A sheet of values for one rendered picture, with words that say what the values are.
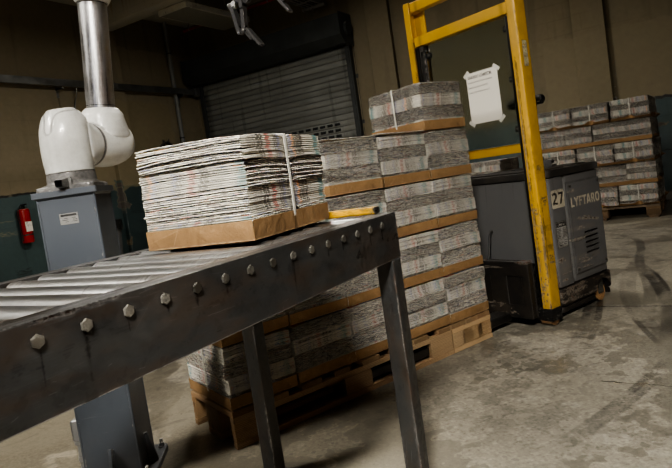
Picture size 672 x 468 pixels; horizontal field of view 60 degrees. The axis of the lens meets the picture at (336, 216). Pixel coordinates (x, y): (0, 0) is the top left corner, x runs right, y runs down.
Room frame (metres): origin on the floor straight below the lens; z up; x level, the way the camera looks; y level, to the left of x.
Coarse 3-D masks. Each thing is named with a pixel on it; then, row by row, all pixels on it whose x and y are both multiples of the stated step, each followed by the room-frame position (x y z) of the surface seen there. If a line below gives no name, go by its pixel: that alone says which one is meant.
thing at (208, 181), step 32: (160, 160) 1.27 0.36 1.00; (192, 160) 1.24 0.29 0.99; (224, 160) 1.21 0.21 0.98; (256, 160) 1.24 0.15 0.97; (160, 192) 1.29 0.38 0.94; (192, 192) 1.25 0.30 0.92; (224, 192) 1.22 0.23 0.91; (256, 192) 1.23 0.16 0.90; (160, 224) 1.29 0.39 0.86; (192, 224) 1.26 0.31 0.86
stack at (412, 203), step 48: (384, 192) 2.53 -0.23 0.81; (432, 240) 2.66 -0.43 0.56; (336, 288) 2.32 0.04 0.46; (432, 288) 2.64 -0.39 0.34; (288, 336) 2.17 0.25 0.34; (336, 336) 2.30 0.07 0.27; (384, 336) 2.45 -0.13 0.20; (432, 336) 2.62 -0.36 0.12; (240, 384) 2.03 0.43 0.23; (336, 384) 2.43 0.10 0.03; (384, 384) 2.42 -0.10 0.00; (240, 432) 2.01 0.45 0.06
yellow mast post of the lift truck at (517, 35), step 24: (528, 48) 2.90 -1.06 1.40; (528, 72) 2.88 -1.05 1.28; (528, 96) 2.87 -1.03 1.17; (528, 120) 2.86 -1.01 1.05; (528, 144) 2.87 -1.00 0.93; (528, 168) 2.88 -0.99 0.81; (528, 192) 2.91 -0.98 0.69; (552, 240) 2.90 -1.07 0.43; (552, 264) 2.88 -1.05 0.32; (552, 288) 2.87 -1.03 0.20
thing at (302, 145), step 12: (300, 144) 1.43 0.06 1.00; (312, 144) 1.49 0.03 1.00; (300, 156) 1.42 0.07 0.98; (312, 156) 1.48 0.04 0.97; (300, 168) 1.41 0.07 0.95; (312, 168) 1.48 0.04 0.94; (300, 180) 1.41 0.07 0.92; (312, 180) 1.47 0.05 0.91; (300, 192) 1.40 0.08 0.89; (312, 192) 1.47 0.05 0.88; (300, 204) 1.40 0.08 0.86; (312, 204) 1.45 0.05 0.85
